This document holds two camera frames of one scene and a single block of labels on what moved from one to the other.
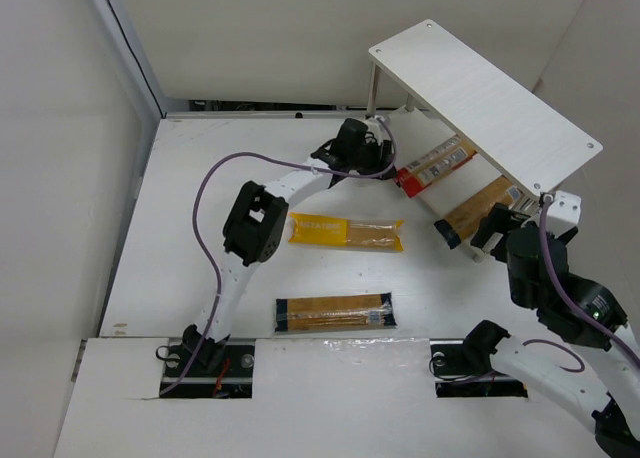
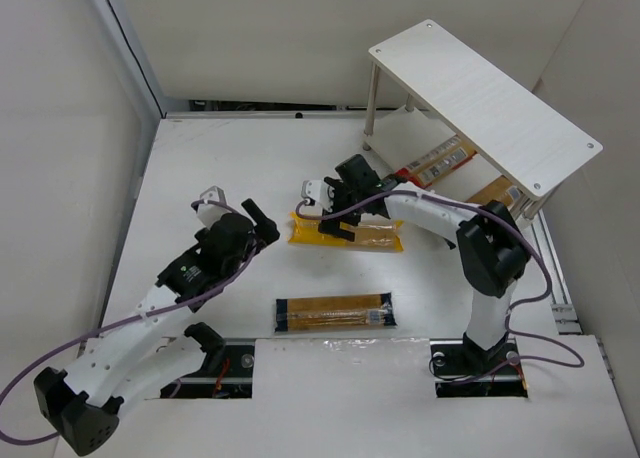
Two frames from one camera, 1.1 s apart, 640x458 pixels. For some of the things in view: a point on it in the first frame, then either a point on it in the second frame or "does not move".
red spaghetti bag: x=420 y=173 does not move
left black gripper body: x=375 y=154 -> x=263 y=223
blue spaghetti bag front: x=335 y=312 does not move
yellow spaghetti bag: x=379 y=234 does not move
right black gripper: x=498 y=226 -> x=339 y=213
